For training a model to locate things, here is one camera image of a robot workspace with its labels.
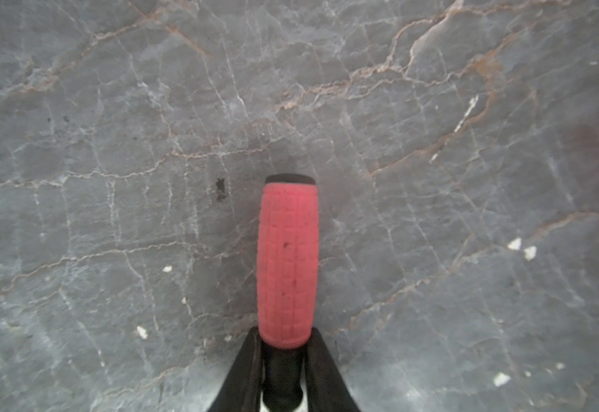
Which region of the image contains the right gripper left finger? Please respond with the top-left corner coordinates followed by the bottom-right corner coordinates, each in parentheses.
top-left (208, 327), bottom-right (263, 412)

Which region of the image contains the red handled screwdriver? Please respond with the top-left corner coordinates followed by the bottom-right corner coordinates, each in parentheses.
top-left (257, 173), bottom-right (318, 411)

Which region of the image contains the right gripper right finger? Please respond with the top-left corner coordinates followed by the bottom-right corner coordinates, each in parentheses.
top-left (305, 328), bottom-right (361, 412)

